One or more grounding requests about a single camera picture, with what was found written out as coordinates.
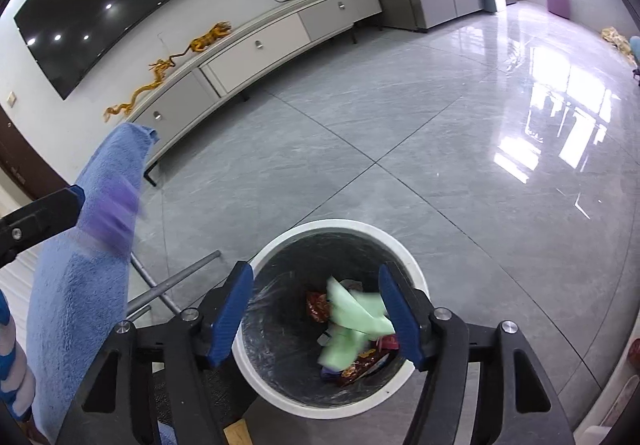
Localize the purple tissue wrapper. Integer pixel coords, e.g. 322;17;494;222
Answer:
77;176;144;259

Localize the pink red snack wrapper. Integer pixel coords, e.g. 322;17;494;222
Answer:
335;335;399;387

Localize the green paper wrapper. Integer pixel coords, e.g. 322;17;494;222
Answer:
318;277;396;373

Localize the red snack bag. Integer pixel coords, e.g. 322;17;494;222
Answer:
306;292;331;324

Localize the white round trash bin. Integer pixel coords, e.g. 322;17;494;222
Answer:
233;218;427;420

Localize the blue white gloved left hand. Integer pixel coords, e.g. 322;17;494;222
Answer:
0;295;36;421

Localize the brown entrance door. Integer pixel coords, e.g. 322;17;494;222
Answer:
0;108;68;200

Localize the golden dragon figurine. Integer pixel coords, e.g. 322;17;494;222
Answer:
102;56;176;122

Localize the golden tiger figurine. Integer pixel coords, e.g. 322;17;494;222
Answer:
189;21;232;53

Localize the white grey tv cabinet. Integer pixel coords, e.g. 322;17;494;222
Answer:
128;0;382;177

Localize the purple stool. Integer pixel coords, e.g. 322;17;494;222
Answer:
547;0;572;20

